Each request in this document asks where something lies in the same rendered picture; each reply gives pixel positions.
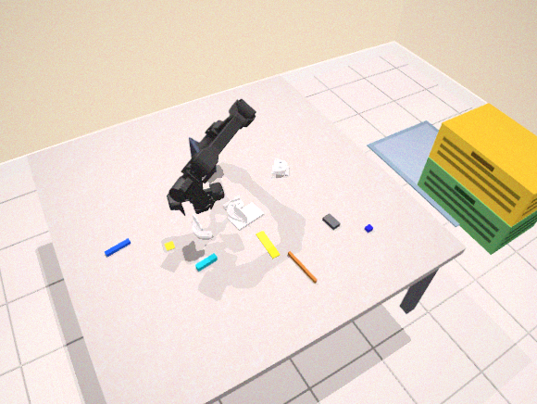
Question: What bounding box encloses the cyan rounded bar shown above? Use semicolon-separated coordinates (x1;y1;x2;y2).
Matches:
194;254;218;271

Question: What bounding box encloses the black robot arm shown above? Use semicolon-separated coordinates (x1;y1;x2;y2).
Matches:
169;98;256;214

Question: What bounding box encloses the yellow flat bar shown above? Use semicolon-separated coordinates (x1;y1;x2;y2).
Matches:
256;231;281;259

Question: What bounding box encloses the orange thin bar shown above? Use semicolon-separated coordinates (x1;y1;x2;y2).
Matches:
288;251;318;284

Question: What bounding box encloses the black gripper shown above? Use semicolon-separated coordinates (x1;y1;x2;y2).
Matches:
167;183;225;216

